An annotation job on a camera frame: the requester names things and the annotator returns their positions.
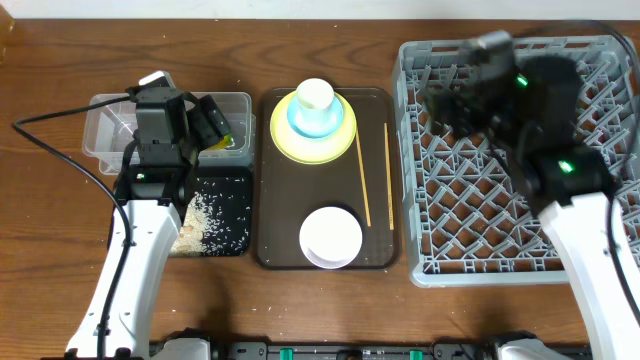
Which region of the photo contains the dark brown serving tray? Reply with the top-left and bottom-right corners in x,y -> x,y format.
252,88 -> 401,270

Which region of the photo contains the cream white cup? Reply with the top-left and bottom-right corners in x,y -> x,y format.
295,78 -> 334,132

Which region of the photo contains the yellow plate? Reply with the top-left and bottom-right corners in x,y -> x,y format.
269,91 -> 357,165

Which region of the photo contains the grey plastic dishwasher rack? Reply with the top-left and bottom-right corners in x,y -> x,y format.
392,35 -> 639,288

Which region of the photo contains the rice pile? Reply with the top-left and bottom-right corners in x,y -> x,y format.
169,177 -> 251,257

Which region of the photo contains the white bowl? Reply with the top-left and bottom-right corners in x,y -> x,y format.
299,206 -> 363,270

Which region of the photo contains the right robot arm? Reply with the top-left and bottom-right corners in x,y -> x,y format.
425,31 -> 639,359

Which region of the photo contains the right wooden chopstick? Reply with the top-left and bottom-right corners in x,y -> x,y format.
383,122 -> 395,231

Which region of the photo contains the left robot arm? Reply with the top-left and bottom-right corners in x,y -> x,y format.
64,87 -> 225,359

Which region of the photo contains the left wooden chopstick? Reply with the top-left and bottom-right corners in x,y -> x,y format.
355,127 -> 372,227

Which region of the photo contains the black plastic tray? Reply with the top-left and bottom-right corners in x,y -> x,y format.
115,165 -> 253,257

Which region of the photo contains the light blue bowl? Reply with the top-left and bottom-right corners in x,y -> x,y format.
287,95 -> 344,139

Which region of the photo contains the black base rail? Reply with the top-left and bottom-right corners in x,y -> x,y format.
212,342 -> 491,360

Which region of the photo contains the wooden chopstick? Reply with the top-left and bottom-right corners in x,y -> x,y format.
355,127 -> 372,227
383,122 -> 395,231

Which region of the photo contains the green orange snack wrapper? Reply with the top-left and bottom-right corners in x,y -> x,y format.
209,134 -> 235,150

